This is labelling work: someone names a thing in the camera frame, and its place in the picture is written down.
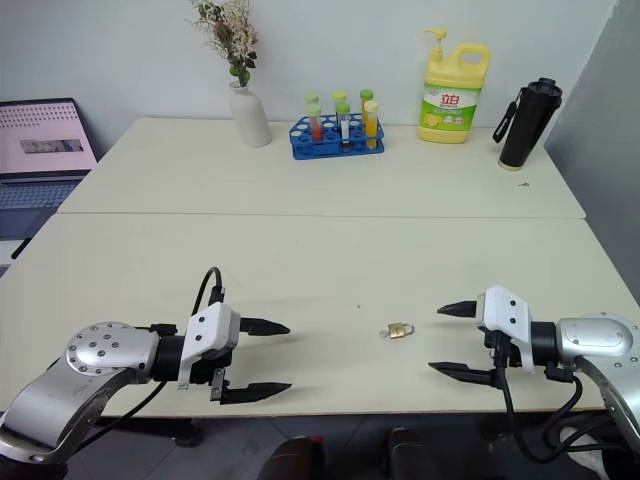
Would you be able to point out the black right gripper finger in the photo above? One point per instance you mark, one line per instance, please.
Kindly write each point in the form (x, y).
(465, 374)
(462, 308)

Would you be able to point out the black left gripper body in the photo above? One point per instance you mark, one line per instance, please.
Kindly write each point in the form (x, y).
(215, 365)

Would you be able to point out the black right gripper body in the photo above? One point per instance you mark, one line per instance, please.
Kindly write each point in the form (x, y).
(505, 355)

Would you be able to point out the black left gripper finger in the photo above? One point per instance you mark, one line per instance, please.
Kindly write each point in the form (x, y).
(255, 392)
(265, 327)

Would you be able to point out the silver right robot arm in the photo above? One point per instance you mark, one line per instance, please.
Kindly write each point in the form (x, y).
(595, 340)

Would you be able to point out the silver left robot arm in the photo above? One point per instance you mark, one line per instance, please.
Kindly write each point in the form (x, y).
(95, 357)

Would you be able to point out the small brass padlock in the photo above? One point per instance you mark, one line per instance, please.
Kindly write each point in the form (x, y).
(397, 331)

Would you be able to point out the dark rounded shape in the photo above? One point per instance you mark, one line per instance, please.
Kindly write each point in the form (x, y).
(407, 455)
(295, 460)

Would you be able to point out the blue test tube rack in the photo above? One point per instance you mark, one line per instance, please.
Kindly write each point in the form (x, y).
(330, 149)

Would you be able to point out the yellow-capped tube orange liquid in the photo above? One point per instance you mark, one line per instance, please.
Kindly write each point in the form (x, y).
(371, 125)

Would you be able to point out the white ceramic vase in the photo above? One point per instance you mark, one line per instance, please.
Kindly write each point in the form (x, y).
(251, 120)

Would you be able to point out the green-capped tube red liquid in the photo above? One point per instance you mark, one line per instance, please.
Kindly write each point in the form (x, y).
(315, 125)

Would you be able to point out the yellow dish soap pump bottle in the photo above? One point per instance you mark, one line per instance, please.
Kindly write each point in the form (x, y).
(447, 100)

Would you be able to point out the green-capped tube white label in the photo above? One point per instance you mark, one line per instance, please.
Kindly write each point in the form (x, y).
(344, 127)

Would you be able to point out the green-capped test tube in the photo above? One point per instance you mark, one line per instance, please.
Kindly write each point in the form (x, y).
(366, 95)
(311, 98)
(339, 96)

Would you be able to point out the open laptop computer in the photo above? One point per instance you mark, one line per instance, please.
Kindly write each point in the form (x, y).
(40, 145)

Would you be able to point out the dried flower bouquet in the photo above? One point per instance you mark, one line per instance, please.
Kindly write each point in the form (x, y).
(227, 30)

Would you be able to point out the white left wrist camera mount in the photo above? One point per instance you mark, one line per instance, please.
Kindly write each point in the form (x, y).
(210, 327)

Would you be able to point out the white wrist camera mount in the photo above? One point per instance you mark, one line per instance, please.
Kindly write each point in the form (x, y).
(505, 312)
(210, 327)

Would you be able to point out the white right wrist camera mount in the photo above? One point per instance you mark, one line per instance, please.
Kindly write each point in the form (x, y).
(505, 312)

